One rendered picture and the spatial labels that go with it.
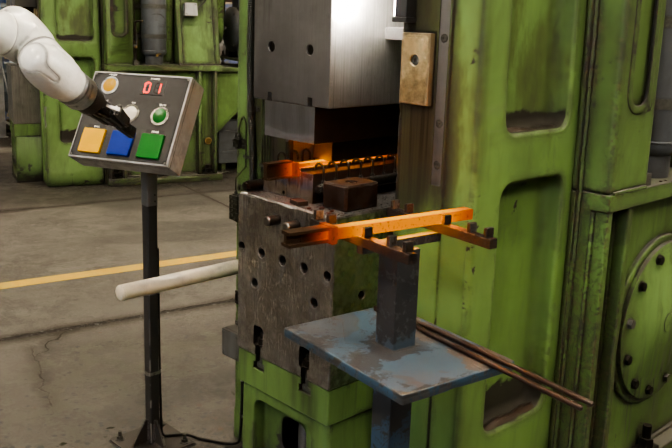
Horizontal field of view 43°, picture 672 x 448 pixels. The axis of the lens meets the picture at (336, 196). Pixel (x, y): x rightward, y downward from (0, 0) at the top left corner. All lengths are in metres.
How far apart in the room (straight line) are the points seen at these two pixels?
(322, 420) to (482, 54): 0.99
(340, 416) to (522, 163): 0.79
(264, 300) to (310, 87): 0.58
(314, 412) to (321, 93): 0.81
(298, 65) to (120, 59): 4.69
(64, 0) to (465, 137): 5.18
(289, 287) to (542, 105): 0.81
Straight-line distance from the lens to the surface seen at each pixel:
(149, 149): 2.45
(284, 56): 2.20
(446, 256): 2.07
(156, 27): 6.85
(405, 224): 1.71
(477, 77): 1.96
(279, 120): 2.23
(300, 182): 2.19
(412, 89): 2.05
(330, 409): 2.20
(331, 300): 2.08
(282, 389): 2.32
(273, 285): 2.24
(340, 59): 2.10
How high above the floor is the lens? 1.39
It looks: 12 degrees down
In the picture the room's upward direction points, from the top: 2 degrees clockwise
